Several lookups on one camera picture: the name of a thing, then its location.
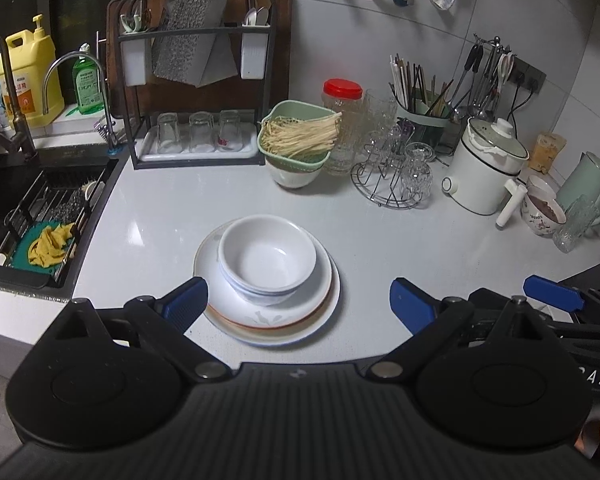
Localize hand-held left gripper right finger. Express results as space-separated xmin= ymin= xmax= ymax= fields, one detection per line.
xmin=370 ymin=277 xmax=556 ymax=380

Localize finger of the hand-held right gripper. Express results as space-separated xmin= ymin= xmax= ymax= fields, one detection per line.
xmin=523 ymin=275 xmax=600 ymax=328

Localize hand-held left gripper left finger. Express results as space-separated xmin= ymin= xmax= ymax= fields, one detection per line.
xmin=45 ymin=276 xmax=233 ymax=380

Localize grey leaf print plate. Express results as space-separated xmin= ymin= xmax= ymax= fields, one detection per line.
xmin=207 ymin=240 xmax=339 ymax=339
xmin=194 ymin=222 xmax=333 ymax=333

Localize plain white bowl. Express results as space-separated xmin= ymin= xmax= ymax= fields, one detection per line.
xmin=218 ymin=215 xmax=318 ymax=295

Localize textured glass tumbler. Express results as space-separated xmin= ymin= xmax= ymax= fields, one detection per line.
xmin=552 ymin=195 xmax=599 ymax=254

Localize floral ceramic bowl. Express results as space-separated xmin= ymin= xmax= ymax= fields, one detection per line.
xmin=521 ymin=191 xmax=567 ymax=237

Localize small white bowl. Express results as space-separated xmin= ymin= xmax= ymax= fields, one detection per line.
xmin=526 ymin=175 xmax=561 ymax=201

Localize green electric kettle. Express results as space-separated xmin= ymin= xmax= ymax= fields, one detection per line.
xmin=555 ymin=151 xmax=600 ymax=226

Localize white electric cooking pot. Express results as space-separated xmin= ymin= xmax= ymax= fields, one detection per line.
xmin=441 ymin=117 xmax=530 ymax=228

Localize black dish rack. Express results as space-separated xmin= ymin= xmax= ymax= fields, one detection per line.
xmin=106 ymin=0 xmax=277 ymax=170

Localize yellow paper packet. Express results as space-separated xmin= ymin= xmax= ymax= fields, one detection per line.
xmin=535 ymin=132 xmax=567 ymax=171

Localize yellow dish cloth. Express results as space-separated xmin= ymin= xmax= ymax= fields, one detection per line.
xmin=27 ymin=222 xmax=76 ymax=267

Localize white drip tray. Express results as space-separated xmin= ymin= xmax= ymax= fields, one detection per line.
xmin=135 ymin=122 xmax=262 ymax=162

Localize white ceramic bowl brown foot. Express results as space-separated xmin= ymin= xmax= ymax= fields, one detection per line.
xmin=267 ymin=157 xmax=324 ymax=190

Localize red lid glass jar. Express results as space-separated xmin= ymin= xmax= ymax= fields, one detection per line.
xmin=325 ymin=107 xmax=367 ymax=177

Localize clear drinking glass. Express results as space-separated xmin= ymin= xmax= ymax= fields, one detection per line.
xmin=217 ymin=109 xmax=245 ymax=153
xmin=187 ymin=111 xmax=216 ymax=154
xmin=156 ymin=112 xmax=182 ymax=154

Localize sink drying rack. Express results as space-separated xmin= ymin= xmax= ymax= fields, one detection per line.
xmin=0 ymin=167 xmax=108 ymax=281

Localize green plastic basket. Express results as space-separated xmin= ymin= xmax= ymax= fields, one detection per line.
xmin=256 ymin=100 xmax=342 ymax=171

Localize chrome faucet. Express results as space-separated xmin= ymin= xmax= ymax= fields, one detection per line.
xmin=42 ymin=51 xmax=121 ymax=157

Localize tall textured glass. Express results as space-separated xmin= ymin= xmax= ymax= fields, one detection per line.
xmin=362 ymin=89 xmax=400 ymax=136

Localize bundle of dried noodles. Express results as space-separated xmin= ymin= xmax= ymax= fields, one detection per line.
xmin=261 ymin=112 xmax=342 ymax=158

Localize bunch of chopsticks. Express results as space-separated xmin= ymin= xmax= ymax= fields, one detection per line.
xmin=389 ymin=52 xmax=456 ymax=116

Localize clear jar with red lid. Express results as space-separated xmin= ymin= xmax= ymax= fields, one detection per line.
xmin=322 ymin=78 xmax=365 ymax=126

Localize dark tall faucet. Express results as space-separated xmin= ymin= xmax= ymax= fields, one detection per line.
xmin=0 ymin=29 xmax=41 ymax=166

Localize green dish soap bottle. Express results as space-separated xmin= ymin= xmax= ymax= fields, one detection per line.
xmin=71 ymin=44 xmax=106 ymax=115

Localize smooth steel cleaver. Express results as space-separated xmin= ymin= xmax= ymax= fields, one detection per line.
xmin=197 ymin=35 xmax=239 ymax=88

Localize white utensil caddy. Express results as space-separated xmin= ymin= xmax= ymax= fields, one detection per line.
xmin=120 ymin=37 xmax=148 ymax=86
xmin=240 ymin=27 xmax=271 ymax=81

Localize hanging utensil stand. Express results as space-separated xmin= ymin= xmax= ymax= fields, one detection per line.
xmin=450 ymin=34 xmax=516 ymax=121

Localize hammered steel cleaver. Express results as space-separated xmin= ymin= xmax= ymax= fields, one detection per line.
xmin=151 ymin=0 xmax=226 ymax=83

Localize dark wooden cutting board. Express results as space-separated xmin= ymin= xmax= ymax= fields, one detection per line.
xmin=105 ymin=0 xmax=295 ymax=133

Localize yellow detergent jug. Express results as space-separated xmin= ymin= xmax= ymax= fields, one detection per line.
xmin=0 ymin=14 xmax=66 ymax=128

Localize metal wire cup rack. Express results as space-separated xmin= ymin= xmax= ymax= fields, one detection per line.
xmin=350 ymin=157 xmax=431 ymax=209

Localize black wall power strip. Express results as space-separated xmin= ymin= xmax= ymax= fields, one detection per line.
xmin=510 ymin=57 xmax=547 ymax=92

